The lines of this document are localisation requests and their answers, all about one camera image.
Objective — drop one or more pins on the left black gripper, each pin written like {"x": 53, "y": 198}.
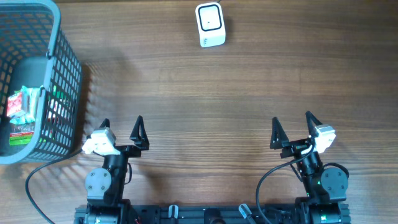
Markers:
{"x": 140, "y": 142}

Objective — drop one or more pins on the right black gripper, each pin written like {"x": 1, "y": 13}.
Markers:
{"x": 295, "y": 146}

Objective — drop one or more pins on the teal snack packet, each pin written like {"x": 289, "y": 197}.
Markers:
{"x": 33, "y": 95}

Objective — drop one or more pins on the green candy bag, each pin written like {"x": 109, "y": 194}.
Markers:
{"x": 21, "y": 134}

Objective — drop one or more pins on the red white tissue pack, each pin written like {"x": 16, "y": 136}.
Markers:
{"x": 14, "y": 106}

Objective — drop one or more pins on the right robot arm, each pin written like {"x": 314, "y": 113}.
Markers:
{"x": 325, "y": 184}

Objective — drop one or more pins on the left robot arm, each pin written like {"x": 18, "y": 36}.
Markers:
{"x": 105, "y": 185}

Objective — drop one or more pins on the white barcode scanner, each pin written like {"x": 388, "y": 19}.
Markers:
{"x": 210, "y": 23}

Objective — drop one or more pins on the grey plastic mesh basket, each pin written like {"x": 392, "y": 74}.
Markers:
{"x": 36, "y": 53}

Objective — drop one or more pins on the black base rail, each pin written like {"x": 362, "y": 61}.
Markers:
{"x": 211, "y": 214}

